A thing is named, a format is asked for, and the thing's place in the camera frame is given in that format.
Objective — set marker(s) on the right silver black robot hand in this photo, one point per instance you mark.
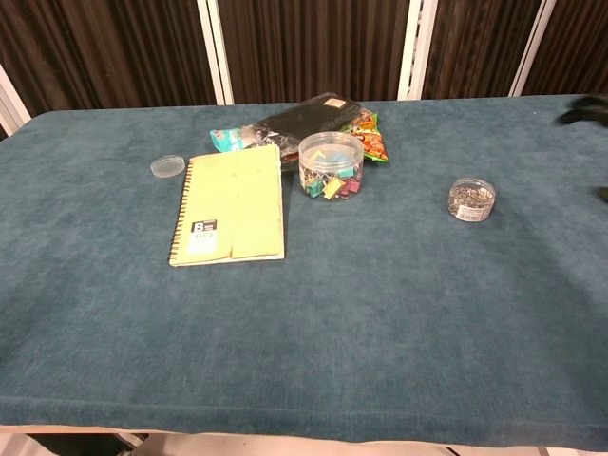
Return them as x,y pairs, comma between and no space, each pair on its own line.
589,110

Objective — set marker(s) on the clear jar of paper clips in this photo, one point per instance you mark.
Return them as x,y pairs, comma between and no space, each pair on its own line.
472,198

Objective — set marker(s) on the clear jar of binder clips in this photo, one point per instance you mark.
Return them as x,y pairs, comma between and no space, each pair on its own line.
331,166

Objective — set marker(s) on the orange green snack packet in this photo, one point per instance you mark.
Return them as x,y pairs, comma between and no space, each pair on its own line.
373,140

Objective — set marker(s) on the black item in plastic bag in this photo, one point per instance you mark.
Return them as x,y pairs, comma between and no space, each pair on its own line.
304,121

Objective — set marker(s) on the teal velvet tablecloth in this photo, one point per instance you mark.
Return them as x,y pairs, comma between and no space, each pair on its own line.
304,332

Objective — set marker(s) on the teal white snack packet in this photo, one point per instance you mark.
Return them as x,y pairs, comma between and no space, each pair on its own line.
228,139

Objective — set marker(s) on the yellow spiral notebook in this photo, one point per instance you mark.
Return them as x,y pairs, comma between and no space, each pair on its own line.
233,206

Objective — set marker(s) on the clear round plastic lid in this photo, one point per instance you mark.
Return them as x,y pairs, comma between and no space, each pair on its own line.
167,166

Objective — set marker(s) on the white partition frame post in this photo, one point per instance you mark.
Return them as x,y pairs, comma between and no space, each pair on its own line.
9,102
415,47
216,52
532,47

